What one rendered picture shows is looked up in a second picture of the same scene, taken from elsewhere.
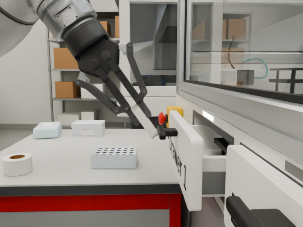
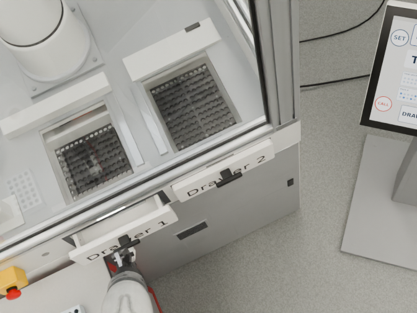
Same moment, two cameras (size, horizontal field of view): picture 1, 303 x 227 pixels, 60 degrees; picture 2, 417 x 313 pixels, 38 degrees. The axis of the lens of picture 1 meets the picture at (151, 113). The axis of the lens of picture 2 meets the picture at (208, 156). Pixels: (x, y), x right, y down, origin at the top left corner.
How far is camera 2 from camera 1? 1.48 m
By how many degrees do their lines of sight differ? 82
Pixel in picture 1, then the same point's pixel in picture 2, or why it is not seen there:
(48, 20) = not seen: hidden behind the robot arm
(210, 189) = not seen: hidden behind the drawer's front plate
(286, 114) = (203, 162)
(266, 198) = (212, 175)
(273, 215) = (224, 172)
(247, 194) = (199, 184)
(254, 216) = (228, 177)
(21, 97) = not seen: outside the picture
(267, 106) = (190, 167)
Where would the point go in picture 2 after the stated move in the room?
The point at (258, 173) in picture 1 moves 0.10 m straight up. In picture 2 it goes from (205, 176) to (199, 164)
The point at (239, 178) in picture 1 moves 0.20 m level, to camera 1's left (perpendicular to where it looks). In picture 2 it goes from (191, 187) to (219, 255)
